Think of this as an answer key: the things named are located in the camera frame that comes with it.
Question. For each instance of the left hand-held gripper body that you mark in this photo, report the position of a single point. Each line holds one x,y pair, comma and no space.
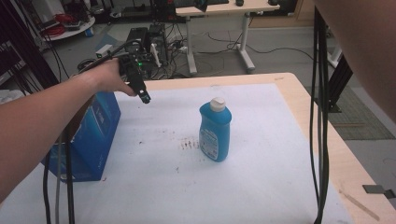
130,70

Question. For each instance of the blue cardboard box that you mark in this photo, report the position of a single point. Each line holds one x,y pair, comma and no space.
93,137

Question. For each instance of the blue bottle with white cap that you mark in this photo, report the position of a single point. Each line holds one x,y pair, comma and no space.
215,130

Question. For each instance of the person's left hand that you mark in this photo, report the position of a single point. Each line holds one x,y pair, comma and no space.
107,76

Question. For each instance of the small white device box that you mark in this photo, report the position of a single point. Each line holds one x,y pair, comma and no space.
103,50

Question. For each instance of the black computer tower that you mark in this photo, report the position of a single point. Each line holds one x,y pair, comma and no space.
149,40

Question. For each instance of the round white table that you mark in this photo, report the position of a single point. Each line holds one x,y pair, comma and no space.
70,29

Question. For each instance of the white table mat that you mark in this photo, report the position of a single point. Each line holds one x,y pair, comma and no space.
186,174

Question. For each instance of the white standing desk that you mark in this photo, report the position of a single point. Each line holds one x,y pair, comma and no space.
218,7

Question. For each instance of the grey floor mat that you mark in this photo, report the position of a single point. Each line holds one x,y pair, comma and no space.
358,121

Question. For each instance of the black tape piece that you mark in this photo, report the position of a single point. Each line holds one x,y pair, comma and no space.
378,189

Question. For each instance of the black metal frame profile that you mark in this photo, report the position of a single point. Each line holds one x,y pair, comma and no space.
339,84

